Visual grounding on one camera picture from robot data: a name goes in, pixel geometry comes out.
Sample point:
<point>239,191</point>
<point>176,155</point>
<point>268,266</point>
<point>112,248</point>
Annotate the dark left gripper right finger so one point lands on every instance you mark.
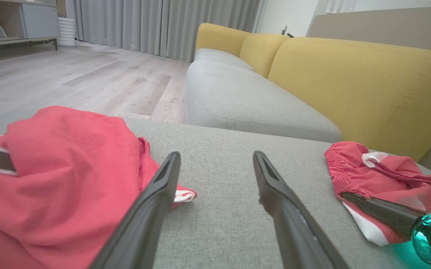
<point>294,239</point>

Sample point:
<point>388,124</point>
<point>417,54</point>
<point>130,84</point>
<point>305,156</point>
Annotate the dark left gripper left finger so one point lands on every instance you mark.
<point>144,231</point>

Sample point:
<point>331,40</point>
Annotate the red shorts white panel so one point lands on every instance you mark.
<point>353,172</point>

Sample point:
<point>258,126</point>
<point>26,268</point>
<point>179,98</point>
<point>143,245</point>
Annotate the long grey sofa seat cushion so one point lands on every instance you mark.
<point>245,101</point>

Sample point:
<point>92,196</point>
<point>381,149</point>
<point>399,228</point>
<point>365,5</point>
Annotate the medium yellow sofa back cushion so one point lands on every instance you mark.
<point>262,52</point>

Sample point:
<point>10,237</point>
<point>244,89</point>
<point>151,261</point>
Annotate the small grey sofa seat cushion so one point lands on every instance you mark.
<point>219,56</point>

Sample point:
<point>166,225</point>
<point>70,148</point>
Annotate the grey pleated curtain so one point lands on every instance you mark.
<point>163,26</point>

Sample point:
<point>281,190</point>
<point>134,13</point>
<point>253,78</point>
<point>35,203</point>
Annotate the small yellow sofa back cushion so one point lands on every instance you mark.
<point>219,37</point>

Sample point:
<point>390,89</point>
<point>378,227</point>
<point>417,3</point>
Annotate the white ribbed plant pot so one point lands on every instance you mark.
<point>67,33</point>

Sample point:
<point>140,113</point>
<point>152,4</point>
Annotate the low wooden grey cabinet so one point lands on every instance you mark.
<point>40,20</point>

